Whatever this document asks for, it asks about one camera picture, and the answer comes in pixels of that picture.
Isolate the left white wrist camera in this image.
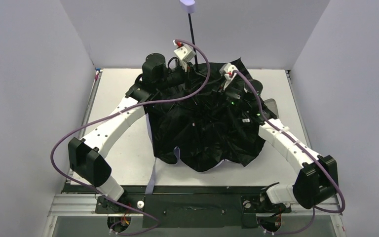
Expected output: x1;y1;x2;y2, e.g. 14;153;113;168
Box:
173;40;195;72

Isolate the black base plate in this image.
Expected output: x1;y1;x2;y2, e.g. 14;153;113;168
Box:
62;183;312;232

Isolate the lilac umbrella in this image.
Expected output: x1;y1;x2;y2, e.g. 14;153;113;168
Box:
145;0;268;196

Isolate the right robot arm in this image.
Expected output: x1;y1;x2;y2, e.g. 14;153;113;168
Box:
225;78;339;209

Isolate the purple cable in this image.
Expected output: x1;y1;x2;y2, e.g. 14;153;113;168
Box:
230;69;346;236
50;39;211;236

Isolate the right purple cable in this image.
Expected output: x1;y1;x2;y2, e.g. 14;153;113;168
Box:
230;69;346;236

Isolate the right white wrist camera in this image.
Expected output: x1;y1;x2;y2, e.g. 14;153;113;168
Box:
219;63;238;90

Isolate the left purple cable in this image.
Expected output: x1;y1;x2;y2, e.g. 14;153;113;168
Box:
50;39;211;236

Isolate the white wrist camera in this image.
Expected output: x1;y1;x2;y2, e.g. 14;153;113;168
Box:
173;40;195;72
219;63;238;90

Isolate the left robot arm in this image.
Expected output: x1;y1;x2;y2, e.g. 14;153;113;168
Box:
68;53;193;201

